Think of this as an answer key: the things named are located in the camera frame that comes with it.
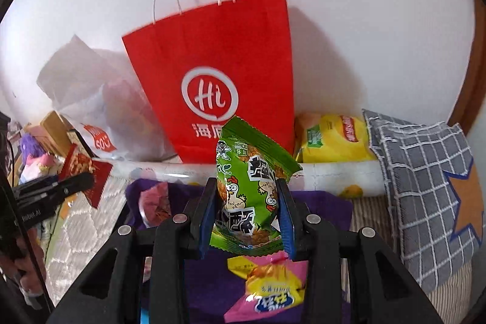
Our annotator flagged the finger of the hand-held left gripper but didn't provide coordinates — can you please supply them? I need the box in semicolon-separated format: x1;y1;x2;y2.
13;172;95;209

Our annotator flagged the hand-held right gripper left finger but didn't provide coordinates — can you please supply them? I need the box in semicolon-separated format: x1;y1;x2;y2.
46;176;219;324

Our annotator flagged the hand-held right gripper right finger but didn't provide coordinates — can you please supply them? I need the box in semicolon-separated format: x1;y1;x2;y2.
276;178;443;324

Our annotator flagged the red snack packet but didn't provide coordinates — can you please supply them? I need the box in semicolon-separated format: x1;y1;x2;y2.
60;145;114;210

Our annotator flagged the green snack packet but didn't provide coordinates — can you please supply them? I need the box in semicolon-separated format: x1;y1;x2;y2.
210;116;303;257

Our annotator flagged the pink and yellow snack packet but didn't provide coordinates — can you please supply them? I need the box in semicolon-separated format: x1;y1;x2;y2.
223;250;310;323

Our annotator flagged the person's left hand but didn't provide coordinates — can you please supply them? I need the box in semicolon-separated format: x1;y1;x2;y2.
0;237;48;305

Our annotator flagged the pink plush toy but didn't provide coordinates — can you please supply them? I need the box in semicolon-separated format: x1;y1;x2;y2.
21;153;63;180

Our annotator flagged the patterned notebook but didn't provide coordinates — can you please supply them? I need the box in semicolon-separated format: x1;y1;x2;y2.
66;128;92;158

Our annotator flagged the purple plush toy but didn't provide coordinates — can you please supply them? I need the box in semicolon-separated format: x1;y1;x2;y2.
21;134;42;161

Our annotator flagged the purple towel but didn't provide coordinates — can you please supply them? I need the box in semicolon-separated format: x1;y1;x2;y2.
125;178;354;324

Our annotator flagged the wooden headboard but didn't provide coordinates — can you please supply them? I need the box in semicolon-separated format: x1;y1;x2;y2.
25;111;74;154

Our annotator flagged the printed paper roll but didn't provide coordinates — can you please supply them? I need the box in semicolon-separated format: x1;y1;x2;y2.
93;157;388;199

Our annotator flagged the white plastic shopping bag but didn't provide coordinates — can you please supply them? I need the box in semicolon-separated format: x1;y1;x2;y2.
36;35;179;162

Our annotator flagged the large yellow snack bag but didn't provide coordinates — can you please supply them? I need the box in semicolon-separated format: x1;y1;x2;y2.
294;112;376;163

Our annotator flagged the grey checked star cloth bag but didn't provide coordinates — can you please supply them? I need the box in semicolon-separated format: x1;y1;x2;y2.
362;108;475;294

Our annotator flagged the red paper bag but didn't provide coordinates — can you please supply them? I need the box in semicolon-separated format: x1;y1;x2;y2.
121;0;296;164

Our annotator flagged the brown wooden door frame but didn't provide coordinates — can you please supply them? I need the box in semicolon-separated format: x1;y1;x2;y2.
448;0;486;127

